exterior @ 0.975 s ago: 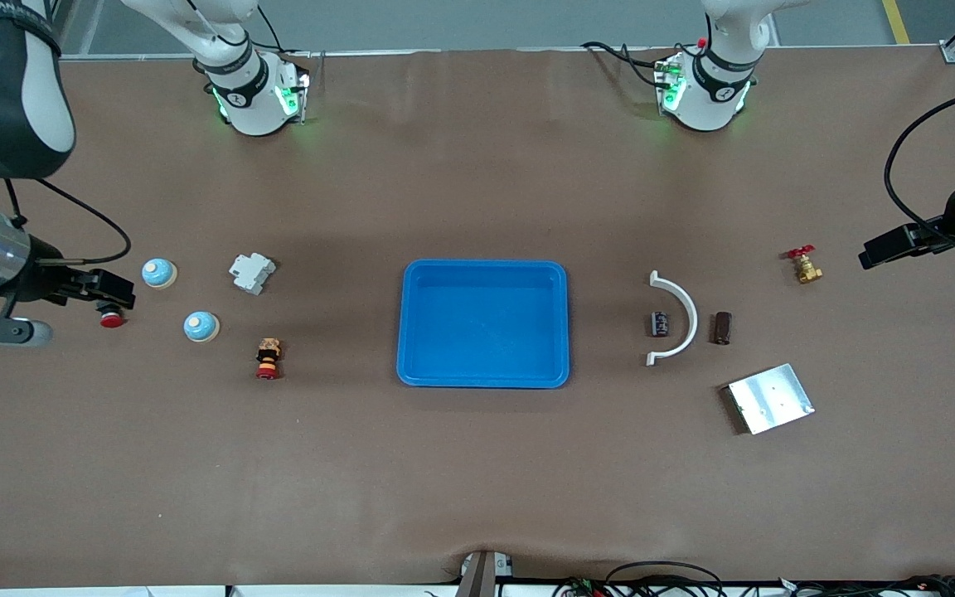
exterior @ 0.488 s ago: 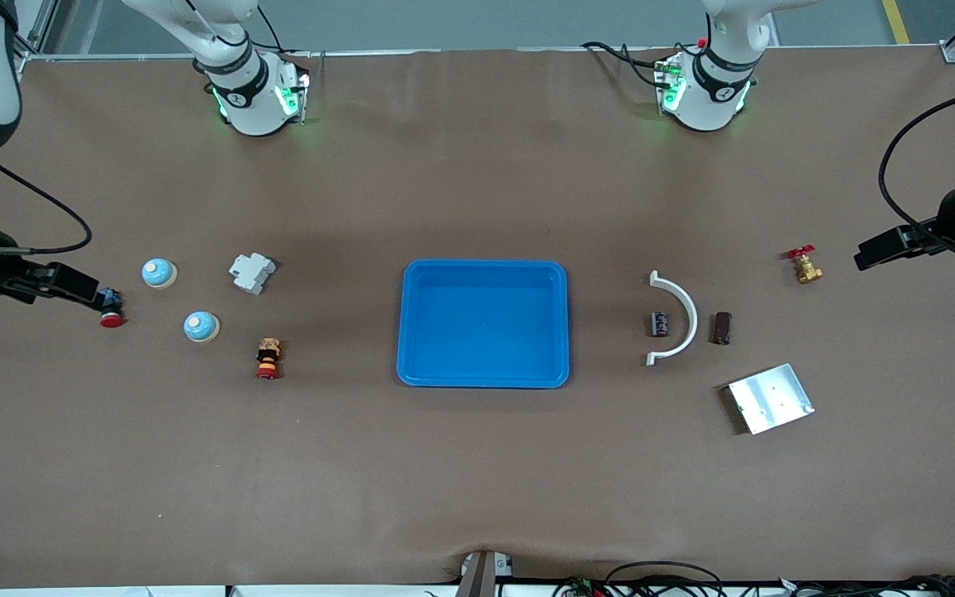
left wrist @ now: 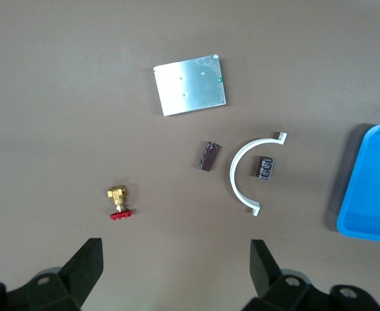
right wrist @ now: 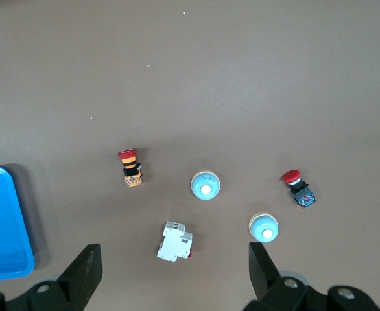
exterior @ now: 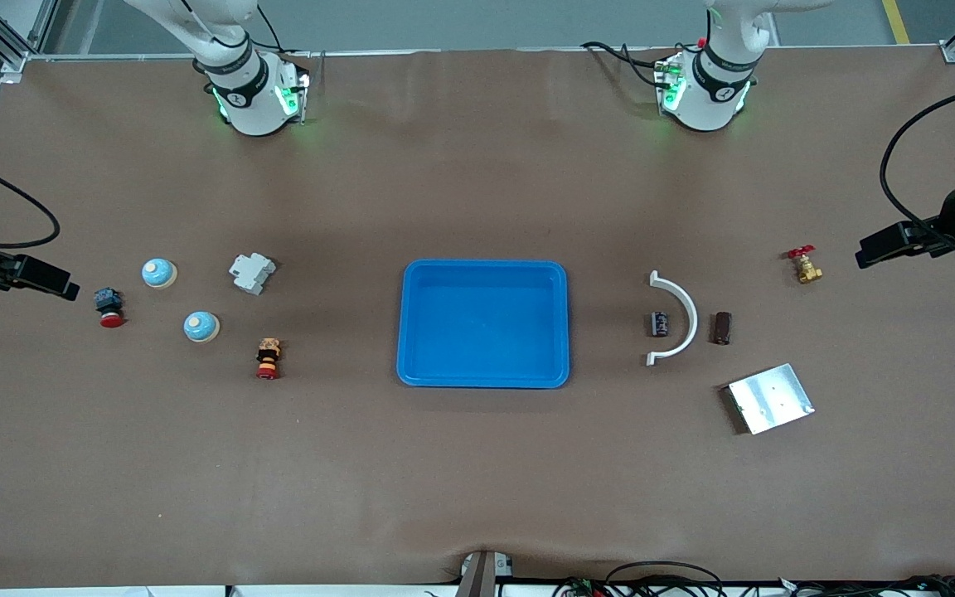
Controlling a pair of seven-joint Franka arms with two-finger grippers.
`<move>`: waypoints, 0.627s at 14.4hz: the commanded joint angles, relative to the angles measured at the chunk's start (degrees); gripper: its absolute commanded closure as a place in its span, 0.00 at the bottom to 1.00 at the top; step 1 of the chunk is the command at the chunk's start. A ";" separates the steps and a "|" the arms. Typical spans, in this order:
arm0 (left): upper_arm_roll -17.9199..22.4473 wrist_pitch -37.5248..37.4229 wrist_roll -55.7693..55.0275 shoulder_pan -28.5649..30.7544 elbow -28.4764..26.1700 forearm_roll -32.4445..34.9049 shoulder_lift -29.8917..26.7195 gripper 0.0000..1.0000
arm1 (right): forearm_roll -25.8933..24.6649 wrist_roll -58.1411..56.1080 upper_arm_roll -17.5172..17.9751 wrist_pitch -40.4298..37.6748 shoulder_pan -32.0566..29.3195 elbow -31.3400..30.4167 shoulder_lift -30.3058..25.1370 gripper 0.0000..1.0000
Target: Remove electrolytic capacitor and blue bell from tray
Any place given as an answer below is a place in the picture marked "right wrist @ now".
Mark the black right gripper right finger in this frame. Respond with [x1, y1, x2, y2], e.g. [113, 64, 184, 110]
[243, 242, 380, 311]

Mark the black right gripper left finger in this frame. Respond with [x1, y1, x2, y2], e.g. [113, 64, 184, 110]
[0, 244, 104, 311]

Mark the blue dome call bell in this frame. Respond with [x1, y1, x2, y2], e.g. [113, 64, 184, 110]
[248, 212, 279, 243]
[189, 170, 222, 201]

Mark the blue plastic tray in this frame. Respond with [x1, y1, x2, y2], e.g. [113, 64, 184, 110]
[0, 166, 36, 283]

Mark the red mushroom push button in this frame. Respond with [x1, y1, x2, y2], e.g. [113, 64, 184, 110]
[281, 169, 317, 209]

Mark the white circuit breaker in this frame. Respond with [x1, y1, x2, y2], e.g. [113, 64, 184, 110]
[156, 220, 194, 263]

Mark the orange emergency stop button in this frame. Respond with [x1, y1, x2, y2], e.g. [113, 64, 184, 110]
[117, 148, 145, 188]

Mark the brown table cover sheet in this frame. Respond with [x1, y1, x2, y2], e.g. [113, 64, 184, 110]
[0, 0, 380, 311]

